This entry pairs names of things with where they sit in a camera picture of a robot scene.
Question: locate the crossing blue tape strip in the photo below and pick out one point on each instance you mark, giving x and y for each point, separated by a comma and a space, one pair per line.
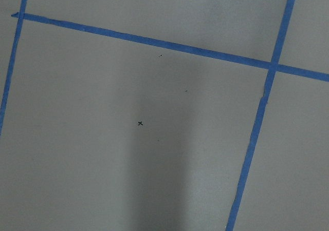
277, 51

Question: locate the left blue tape strip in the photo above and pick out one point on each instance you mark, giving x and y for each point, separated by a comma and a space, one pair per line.
11, 63

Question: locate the long blue tape strip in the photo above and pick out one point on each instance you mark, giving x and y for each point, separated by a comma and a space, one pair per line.
180, 47

